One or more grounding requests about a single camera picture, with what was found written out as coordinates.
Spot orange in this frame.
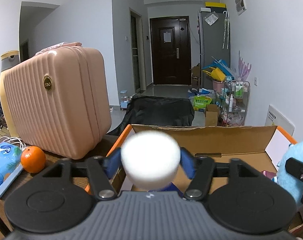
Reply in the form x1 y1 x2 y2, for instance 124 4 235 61
21 146 46 173

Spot green packet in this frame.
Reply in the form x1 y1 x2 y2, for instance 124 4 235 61
194 95 212 112

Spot orange cardboard box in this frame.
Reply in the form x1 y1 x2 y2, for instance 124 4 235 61
84 124 303 238

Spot open brown cardboard box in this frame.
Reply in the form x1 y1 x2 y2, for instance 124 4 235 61
192 64 201 88

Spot white charger cable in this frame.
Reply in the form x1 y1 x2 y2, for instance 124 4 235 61
0 136 25 153

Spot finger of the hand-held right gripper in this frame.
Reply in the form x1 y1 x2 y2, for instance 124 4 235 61
285 157 303 209

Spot purple wall decoration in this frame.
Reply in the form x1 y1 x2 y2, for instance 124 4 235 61
238 51 252 82

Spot blue and yellow bags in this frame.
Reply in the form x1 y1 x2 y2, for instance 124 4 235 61
202 56 234 80

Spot blue pet water dispenser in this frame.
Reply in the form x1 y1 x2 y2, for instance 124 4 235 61
120 90 134 110

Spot blue handkerchief packet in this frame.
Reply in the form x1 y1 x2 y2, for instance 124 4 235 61
155 181 184 198

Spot blue tissue pack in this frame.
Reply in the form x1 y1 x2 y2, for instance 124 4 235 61
0 141 24 199

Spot yellow flat box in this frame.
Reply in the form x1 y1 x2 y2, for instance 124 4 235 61
205 2 227 9

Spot white wall box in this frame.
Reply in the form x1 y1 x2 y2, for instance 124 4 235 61
265 104 295 143

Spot grey refrigerator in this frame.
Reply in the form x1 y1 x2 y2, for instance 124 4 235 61
198 10 231 90

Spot wire storage trolley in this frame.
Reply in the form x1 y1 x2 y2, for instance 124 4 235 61
221 80 251 127

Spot white round sponge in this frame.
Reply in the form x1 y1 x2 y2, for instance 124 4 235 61
121 130 181 193

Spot clear plastic bag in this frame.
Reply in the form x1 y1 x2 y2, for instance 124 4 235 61
204 13 218 25

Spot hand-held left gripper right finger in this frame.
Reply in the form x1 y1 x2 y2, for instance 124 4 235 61
181 147 261 200

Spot hanging folded umbrella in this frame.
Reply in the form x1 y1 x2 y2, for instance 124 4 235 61
222 11 230 49

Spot dark wooden door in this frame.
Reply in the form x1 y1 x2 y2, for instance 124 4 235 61
149 17 192 85

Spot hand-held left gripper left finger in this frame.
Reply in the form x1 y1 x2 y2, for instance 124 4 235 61
43 148 122 200

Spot small brown cardboard box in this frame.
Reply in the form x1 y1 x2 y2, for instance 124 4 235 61
205 104 220 127

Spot light blue fluffy puff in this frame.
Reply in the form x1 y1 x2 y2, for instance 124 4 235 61
272 140 303 207

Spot pink bucket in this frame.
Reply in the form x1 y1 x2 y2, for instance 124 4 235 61
213 79 226 92

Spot pink ribbed suitcase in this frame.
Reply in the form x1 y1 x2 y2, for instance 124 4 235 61
3 42 112 160

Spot white electrical panel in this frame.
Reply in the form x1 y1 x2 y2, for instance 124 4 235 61
235 0 247 15

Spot cream thermos jug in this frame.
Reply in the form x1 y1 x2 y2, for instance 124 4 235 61
0 50 20 137

